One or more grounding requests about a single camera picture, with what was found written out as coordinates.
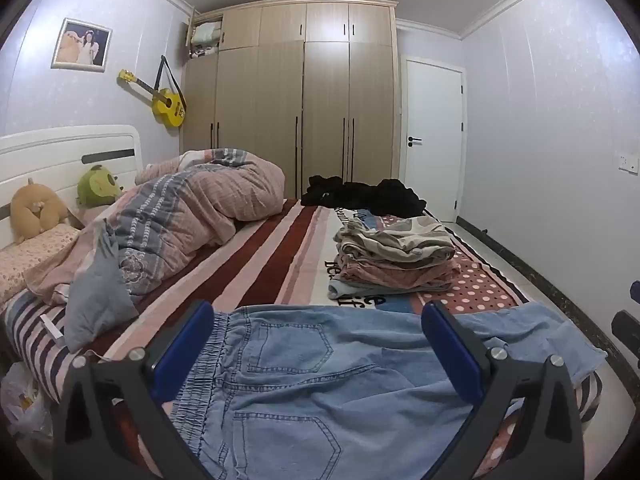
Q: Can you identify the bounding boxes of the folded bedding in wardrobe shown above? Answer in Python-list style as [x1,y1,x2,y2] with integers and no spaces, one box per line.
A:
[190,21,223,58]

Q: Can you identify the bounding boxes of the wooden wardrobe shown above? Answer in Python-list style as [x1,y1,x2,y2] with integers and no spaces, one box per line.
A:
[181,0,401,200]

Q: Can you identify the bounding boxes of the white plastic bag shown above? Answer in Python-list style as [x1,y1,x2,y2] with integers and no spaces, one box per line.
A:
[0,362,53,436]

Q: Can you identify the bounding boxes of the striped printed blanket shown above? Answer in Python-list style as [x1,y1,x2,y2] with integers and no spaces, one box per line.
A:
[0,197,606,480]

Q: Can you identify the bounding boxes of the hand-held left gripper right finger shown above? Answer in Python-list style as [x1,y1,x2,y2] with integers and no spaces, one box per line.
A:
[421,301,586,480]

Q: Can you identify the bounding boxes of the pink striped quilt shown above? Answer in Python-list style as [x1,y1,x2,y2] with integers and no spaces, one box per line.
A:
[22,148,286,306]

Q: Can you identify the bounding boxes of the beige patterned folded garment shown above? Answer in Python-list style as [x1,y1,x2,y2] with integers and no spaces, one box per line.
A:
[334,216,457,264]

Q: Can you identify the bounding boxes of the white door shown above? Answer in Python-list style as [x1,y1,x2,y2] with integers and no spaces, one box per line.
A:
[402,57,466,223]

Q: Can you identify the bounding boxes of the light blue denim pants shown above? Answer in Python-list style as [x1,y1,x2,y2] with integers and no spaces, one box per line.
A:
[170,302,608,480]

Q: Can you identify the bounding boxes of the floral pink pillow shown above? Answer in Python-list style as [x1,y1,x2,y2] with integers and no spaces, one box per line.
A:
[0,223,81,303]

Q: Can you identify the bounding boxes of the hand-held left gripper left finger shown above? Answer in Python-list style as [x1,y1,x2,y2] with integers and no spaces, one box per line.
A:
[52,300,216,480]

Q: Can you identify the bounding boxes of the white bed headboard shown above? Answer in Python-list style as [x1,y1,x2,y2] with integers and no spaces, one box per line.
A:
[0,125,143,251]

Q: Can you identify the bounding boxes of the framed wall picture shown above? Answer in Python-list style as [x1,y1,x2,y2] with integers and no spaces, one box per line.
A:
[51,17,112,71]

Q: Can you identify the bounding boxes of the tan plush toy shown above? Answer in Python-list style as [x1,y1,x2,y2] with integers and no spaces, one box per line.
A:
[10,178,71,246]

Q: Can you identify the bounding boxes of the green plush toy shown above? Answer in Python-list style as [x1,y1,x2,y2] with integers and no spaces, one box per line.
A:
[76,164,126,209]

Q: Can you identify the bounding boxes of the pile of black clothes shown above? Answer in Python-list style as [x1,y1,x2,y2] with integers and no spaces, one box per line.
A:
[300,175,427,218]

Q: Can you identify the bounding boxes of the yellow guitar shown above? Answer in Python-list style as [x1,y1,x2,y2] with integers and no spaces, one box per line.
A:
[118,55,188,128]

